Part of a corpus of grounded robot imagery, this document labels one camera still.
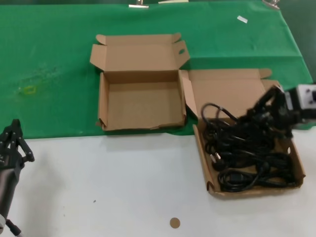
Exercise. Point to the wide metal binder clip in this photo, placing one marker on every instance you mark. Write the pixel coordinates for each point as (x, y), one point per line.
(138, 5)

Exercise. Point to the cardboard box with torn edge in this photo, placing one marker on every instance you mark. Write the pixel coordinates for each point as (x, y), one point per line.
(143, 103)

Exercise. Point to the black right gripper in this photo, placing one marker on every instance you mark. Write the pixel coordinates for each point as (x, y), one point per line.
(286, 113)

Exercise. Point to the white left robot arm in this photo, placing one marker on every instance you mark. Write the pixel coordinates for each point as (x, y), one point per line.
(1, 221)

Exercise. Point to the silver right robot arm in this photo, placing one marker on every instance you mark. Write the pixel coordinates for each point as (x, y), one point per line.
(306, 96)

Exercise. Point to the white tape piece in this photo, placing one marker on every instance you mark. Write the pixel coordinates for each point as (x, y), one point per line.
(242, 19)

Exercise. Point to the angled metal binder clip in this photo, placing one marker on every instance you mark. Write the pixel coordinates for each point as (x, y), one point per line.
(271, 3)

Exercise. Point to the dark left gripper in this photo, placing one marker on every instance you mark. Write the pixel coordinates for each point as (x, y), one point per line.
(10, 177)

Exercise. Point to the cardboard box with round hole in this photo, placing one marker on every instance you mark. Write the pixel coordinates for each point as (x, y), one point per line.
(222, 91)

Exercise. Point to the round brown paper sticker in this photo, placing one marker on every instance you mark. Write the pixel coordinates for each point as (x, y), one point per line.
(174, 223)

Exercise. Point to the green table cloth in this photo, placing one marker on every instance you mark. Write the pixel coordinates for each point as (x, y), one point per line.
(49, 49)

